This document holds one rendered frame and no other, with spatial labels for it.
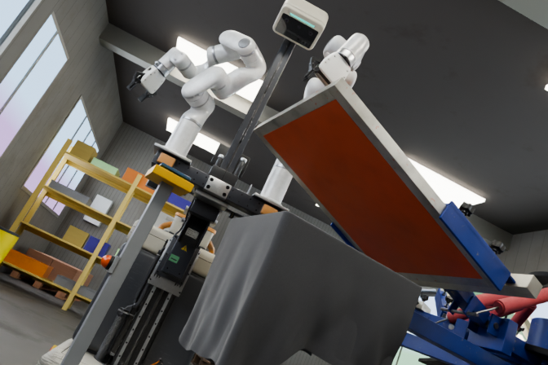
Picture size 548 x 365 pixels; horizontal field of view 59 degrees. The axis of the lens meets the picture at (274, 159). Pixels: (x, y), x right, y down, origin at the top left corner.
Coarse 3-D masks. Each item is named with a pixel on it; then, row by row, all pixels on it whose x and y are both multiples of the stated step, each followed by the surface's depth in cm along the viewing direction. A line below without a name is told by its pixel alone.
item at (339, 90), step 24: (312, 96) 142; (336, 96) 134; (288, 120) 160; (360, 120) 134; (384, 144) 135; (288, 168) 185; (408, 168) 137; (432, 192) 139; (432, 216) 142; (456, 240) 143
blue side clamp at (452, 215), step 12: (444, 216) 138; (456, 216) 140; (456, 228) 139; (468, 228) 141; (468, 240) 141; (480, 240) 142; (468, 252) 140; (480, 252) 142; (492, 252) 144; (480, 264) 141; (492, 264) 143; (492, 276) 142; (504, 276) 144
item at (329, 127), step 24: (312, 120) 150; (336, 120) 141; (336, 144) 150; (360, 144) 142; (336, 168) 160; (360, 168) 150; (384, 168) 142; (360, 192) 161; (384, 192) 151; (408, 192) 142; (384, 216) 161; (408, 216) 151; (408, 240) 161; (432, 240) 151; (432, 264) 161; (456, 264) 151
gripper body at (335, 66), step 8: (328, 56) 165; (336, 56) 166; (320, 64) 163; (328, 64) 163; (336, 64) 165; (344, 64) 166; (320, 72) 164; (328, 72) 163; (336, 72) 164; (344, 72) 166; (320, 80) 167; (328, 80) 164; (336, 80) 164
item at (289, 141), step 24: (288, 144) 172; (312, 144) 160; (312, 168) 172; (312, 192) 185; (336, 192) 172; (336, 216) 185; (360, 216) 172; (360, 240) 186; (384, 240) 173; (384, 264) 186; (408, 264) 173
